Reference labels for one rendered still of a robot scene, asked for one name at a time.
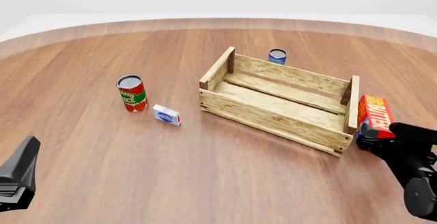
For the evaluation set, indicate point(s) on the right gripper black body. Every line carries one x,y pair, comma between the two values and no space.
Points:
406,155

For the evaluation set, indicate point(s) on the small white blue box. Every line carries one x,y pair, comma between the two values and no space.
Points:
166,115

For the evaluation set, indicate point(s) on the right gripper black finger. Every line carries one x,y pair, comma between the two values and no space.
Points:
370,143
413,131

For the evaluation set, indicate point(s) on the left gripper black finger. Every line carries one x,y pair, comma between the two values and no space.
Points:
24,162

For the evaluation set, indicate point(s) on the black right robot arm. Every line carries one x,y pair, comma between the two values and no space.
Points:
421,195

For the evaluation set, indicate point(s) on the wooden slat tray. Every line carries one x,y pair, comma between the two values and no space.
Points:
273,111

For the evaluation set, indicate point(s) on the red butter box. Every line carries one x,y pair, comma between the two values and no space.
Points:
375,114

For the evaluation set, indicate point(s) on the red tomato sauce can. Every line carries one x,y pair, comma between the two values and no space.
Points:
133,96

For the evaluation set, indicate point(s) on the blue tin can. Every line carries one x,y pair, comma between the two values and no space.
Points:
277,57

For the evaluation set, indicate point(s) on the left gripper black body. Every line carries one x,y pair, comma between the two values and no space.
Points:
15,197

